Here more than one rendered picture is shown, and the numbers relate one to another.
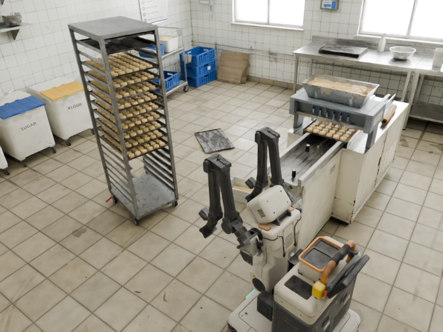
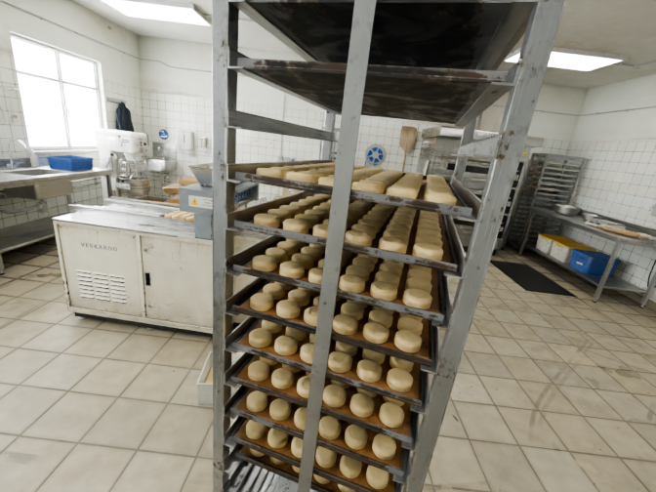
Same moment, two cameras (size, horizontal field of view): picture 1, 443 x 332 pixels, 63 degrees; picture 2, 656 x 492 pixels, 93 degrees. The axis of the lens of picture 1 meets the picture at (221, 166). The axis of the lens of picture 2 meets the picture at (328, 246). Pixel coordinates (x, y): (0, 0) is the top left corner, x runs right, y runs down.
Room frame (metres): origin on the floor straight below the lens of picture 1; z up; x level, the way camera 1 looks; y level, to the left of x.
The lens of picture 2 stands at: (3.62, 1.44, 1.57)
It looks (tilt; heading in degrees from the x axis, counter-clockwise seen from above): 18 degrees down; 234
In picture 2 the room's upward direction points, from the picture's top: 7 degrees clockwise
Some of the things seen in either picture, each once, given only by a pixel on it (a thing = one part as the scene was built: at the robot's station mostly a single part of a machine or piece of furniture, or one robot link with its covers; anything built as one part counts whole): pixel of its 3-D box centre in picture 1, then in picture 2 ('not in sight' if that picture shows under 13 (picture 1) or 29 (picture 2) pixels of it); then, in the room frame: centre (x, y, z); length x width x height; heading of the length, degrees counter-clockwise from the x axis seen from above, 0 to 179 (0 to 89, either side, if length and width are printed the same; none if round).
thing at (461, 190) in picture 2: (96, 69); (454, 188); (2.94, 0.99, 1.50); 0.64 x 0.03 x 0.03; 38
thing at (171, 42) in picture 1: (163, 43); not in sight; (6.35, 0.90, 0.89); 0.44 x 0.36 x 0.20; 62
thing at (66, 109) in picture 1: (64, 111); not in sight; (4.77, 2.18, 0.38); 0.64 x 0.54 x 0.77; 51
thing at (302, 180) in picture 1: (353, 131); (218, 217); (2.86, -1.19, 0.87); 2.01 x 0.03 x 0.07; 140
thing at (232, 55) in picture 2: (136, 37); (307, 94); (3.18, 0.68, 1.68); 0.64 x 0.03 x 0.03; 38
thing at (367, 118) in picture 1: (334, 117); (224, 205); (2.87, -1.00, 1.01); 0.72 x 0.33 x 0.34; 50
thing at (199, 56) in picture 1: (197, 56); not in sight; (6.91, 0.37, 0.50); 0.60 x 0.40 x 0.20; 146
